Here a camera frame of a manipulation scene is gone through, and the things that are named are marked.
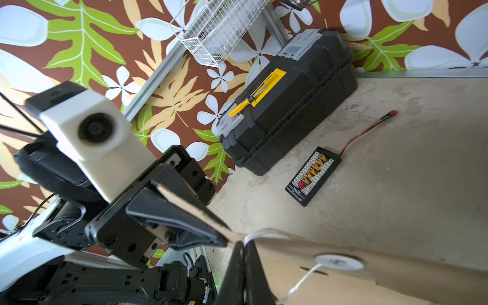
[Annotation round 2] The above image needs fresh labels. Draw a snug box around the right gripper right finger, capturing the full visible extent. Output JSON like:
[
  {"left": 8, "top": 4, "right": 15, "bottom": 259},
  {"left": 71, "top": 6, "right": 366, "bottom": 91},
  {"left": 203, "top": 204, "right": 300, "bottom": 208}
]
[{"left": 244, "top": 241, "right": 275, "bottom": 305}]

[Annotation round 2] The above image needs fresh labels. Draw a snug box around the black yellow toolbox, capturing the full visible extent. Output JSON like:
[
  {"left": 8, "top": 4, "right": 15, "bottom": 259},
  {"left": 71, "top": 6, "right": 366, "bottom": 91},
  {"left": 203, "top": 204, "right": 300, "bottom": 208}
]
[{"left": 217, "top": 29, "right": 358, "bottom": 176}]

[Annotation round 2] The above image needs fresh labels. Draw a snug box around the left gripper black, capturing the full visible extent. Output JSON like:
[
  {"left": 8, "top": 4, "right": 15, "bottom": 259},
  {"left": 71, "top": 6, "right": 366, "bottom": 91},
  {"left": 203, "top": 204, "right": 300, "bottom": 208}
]
[{"left": 86, "top": 145, "right": 227, "bottom": 269}]

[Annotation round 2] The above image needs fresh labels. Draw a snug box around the white wire basket left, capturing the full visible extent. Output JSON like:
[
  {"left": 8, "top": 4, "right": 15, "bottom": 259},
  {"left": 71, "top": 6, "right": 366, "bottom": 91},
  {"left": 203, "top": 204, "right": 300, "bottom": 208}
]
[{"left": 169, "top": 1, "right": 268, "bottom": 67}]

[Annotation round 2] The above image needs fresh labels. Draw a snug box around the black wire basket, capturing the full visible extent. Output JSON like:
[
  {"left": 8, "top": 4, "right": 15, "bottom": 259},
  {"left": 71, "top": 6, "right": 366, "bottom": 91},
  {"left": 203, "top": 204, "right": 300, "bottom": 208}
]
[{"left": 281, "top": 0, "right": 318, "bottom": 11}]

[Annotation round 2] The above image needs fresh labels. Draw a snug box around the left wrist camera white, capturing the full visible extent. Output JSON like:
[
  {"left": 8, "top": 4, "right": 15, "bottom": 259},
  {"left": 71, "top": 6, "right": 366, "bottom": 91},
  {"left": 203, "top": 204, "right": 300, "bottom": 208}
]
[{"left": 25, "top": 81, "right": 156, "bottom": 202}]

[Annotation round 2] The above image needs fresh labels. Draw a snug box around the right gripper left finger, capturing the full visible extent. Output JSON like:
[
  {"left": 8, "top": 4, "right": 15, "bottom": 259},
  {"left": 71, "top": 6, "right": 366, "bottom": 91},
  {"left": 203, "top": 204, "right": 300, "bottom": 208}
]
[{"left": 214, "top": 241, "right": 245, "bottom": 305}]

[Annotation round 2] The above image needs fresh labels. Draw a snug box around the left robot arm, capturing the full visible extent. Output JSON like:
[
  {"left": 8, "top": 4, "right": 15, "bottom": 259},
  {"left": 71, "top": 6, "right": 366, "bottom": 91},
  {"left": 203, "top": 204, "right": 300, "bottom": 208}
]
[{"left": 1, "top": 81, "right": 227, "bottom": 304}]

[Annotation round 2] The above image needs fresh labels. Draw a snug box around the black charging board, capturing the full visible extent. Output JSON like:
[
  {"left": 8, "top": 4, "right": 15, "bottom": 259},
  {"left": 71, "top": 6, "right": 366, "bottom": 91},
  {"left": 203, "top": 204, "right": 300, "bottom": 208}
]
[{"left": 285, "top": 147, "right": 342, "bottom": 207}]

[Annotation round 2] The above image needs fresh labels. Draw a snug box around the white file bag string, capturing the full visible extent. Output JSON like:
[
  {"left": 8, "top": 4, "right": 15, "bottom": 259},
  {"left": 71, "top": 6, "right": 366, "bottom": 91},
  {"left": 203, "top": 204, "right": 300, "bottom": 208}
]
[{"left": 242, "top": 227, "right": 325, "bottom": 305}]

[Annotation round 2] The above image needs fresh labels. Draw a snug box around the brown kraft file bag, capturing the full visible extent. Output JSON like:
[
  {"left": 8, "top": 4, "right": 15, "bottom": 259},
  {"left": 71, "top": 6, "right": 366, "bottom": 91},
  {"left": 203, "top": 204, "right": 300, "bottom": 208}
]
[{"left": 157, "top": 185, "right": 487, "bottom": 304}]

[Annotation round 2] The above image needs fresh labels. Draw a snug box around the red black wire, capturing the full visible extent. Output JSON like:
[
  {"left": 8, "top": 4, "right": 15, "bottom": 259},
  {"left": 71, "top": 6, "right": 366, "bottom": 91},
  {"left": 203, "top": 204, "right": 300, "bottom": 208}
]
[{"left": 338, "top": 110, "right": 398, "bottom": 157}]

